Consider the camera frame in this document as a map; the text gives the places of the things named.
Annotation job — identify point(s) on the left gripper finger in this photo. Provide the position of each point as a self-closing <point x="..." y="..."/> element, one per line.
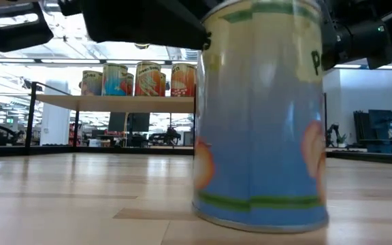
<point x="15" y="37"/>

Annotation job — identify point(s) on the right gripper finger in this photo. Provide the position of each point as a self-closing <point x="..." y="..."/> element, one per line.
<point x="141" y="20"/>

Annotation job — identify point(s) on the tomatoes can blue label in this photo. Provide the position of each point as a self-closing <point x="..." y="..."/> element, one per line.
<point x="114" y="80"/>
<point x="130" y="85"/>

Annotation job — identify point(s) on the corn can red label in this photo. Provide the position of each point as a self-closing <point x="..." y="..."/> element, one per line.
<point x="183" y="81"/>

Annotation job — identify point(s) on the peaches can blue label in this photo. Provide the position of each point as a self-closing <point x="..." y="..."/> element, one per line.
<point x="260" y="136"/>

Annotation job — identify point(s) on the small black background robot arm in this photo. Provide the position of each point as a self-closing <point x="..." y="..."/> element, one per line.
<point x="332" y="132"/>

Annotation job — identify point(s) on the black ceiling dome fixture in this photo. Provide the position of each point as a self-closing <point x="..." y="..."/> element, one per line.
<point x="141" y="46"/>

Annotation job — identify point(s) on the dark blue background workstation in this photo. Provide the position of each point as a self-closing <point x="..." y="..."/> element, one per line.
<point x="379" y="129"/>

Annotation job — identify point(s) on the black background monitor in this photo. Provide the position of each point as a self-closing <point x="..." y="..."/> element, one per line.
<point x="139" y="122"/>
<point x="117" y="122"/>

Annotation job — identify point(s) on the small green plant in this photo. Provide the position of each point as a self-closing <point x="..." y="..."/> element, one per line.
<point x="342" y="139"/>

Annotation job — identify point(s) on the dark office chair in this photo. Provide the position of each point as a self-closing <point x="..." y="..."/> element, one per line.
<point x="173" y="135"/>

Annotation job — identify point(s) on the wooden shelf with black frame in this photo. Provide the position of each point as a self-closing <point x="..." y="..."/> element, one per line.
<point x="114" y="103"/>

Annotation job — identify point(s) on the black table frame rail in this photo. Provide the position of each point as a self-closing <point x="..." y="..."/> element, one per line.
<point x="80" y="149"/>

